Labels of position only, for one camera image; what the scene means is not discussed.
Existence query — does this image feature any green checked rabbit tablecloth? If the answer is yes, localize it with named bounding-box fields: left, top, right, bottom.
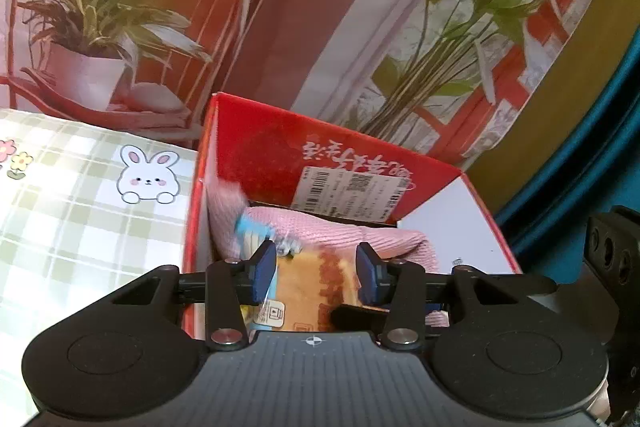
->
left=0, top=107, right=201, bottom=414

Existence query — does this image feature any red cardboard box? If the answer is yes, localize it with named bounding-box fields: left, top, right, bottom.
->
left=181, top=92, right=523, bottom=343

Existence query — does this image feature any pink knitted cloth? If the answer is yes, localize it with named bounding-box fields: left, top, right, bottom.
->
left=206, top=179, right=451, bottom=328

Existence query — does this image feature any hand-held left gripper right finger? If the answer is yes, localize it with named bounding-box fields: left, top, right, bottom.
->
left=356, top=242, right=560, bottom=351

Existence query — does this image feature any printed room scene backdrop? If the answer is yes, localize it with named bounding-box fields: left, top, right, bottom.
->
left=0, top=0, right=626, bottom=172

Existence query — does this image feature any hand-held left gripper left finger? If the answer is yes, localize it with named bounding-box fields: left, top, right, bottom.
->
left=107, top=239, right=278, bottom=351

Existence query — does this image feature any clear cake packet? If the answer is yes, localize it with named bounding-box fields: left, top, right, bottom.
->
left=235, top=212, right=366, bottom=333

